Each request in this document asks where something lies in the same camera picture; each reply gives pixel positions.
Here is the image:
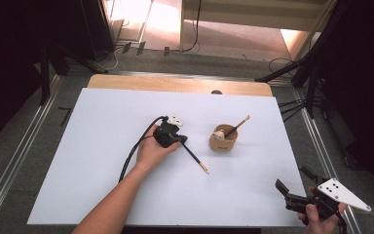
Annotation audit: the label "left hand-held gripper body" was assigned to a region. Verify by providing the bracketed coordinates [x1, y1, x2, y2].
[153, 114, 189, 149]

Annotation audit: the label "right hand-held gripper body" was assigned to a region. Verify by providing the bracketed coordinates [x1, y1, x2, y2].
[284, 176, 372, 222]

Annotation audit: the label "black-handled paintbrush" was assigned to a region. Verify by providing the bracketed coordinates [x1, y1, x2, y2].
[180, 142, 210, 175]
[224, 114, 251, 139]

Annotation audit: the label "brown animal-figure brush pot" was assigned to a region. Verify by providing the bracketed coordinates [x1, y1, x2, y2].
[208, 123, 240, 152]

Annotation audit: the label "person's left hand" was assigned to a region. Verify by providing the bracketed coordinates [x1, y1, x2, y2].
[135, 125, 182, 175]

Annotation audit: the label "person's right hand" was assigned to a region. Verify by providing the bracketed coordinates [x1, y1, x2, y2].
[297, 203, 348, 234]

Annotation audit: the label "wooden table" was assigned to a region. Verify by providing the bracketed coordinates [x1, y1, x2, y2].
[87, 73, 274, 98]

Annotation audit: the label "white table mat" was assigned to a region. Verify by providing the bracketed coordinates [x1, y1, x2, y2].
[26, 87, 309, 227]

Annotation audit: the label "black tripod stand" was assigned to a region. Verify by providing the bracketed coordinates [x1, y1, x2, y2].
[38, 42, 110, 106]
[254, 0, 352, 120]

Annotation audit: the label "black curtain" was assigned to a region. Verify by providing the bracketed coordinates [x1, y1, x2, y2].
[0, 0, 89, 152]
[318, 0, 374, 203]

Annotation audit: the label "black cabinet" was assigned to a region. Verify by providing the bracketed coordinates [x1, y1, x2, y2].
[77, 0, 116, 61]

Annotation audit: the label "white cabinet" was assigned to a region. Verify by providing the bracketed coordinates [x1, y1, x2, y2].
[179, 0, 337, 33]

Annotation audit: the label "metal floor rail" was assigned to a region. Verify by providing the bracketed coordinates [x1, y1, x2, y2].
[0, 73, 62, 225]
[293, 89, 361, 234]

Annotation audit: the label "left hand-held gripper cable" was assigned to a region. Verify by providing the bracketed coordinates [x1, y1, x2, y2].
[118, 115, 169, 183]

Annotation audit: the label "black floor cables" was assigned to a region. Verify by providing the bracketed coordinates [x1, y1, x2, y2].
[278, 98, 308, 123]

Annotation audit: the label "white floor cable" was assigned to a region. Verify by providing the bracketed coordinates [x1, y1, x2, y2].
[93, 45, 125, 73]

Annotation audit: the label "black hanging cable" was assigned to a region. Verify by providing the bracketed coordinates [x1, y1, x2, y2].
[174, 0, 203, 54]

